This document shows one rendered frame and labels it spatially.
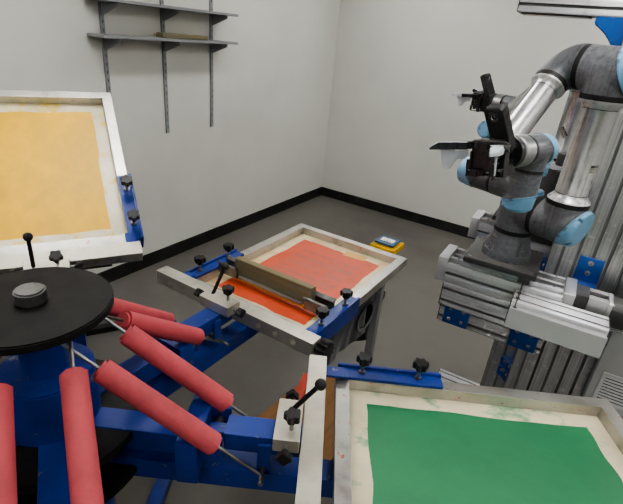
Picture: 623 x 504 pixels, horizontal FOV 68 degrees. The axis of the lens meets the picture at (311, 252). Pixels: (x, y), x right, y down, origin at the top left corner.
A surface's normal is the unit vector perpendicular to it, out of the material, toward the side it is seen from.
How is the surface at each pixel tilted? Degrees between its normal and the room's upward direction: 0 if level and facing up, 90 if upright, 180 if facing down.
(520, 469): 0
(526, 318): 90
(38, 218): 32
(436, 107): 90
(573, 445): 0
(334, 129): 90
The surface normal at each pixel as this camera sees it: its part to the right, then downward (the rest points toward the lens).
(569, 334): -0.51, 0.33
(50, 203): 0.31, -0.54
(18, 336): 0.09, -0.90
